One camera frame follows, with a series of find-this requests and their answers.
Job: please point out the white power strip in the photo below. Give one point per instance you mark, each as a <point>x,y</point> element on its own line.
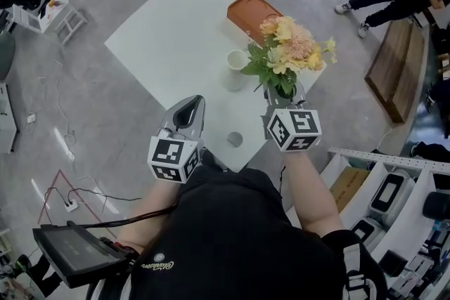
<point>71,205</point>

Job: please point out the black round bag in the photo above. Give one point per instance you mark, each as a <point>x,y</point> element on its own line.
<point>437,205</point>

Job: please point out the brown cardboard box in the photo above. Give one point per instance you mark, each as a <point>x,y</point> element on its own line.
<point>349,186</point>

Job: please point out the person's black shirt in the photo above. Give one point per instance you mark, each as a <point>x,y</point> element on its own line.
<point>239,239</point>

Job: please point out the small white side table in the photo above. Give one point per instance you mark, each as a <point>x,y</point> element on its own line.
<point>65,15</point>

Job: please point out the orange wooden box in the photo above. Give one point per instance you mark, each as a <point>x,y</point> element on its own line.
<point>246,14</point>

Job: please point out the white shelving unit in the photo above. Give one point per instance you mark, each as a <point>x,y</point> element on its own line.
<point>386,158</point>

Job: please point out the brown wooden bench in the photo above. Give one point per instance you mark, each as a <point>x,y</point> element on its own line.
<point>393,73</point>

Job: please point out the white power adapter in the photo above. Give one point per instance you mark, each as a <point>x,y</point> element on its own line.
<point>31,117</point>

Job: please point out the white low cabinet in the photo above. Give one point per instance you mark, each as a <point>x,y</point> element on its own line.
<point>7,119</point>

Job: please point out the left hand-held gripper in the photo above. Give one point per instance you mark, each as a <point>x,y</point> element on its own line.
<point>165,156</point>

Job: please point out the white vase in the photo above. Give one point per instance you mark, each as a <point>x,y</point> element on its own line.
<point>233,77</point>

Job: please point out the black square box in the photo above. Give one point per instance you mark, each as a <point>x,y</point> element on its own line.
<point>393,262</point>

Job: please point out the yellow flowers bunch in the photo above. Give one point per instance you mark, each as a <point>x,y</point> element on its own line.
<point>292,49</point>

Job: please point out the person's right forearm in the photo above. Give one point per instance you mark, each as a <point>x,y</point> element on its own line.
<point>309,193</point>

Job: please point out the white chair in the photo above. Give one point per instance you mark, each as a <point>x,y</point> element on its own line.
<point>26,19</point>

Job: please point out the black tablet monitor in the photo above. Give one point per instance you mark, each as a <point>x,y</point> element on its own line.
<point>74,249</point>

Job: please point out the storage bin with black lid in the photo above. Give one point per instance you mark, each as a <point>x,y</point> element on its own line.
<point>364,232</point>
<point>390,193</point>

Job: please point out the grey cushioned chair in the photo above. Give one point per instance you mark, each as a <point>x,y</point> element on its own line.
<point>6,56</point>

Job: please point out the person's left forearm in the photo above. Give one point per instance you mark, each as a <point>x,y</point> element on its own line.
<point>154,200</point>

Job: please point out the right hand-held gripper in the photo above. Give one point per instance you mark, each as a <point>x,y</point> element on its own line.
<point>302,124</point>

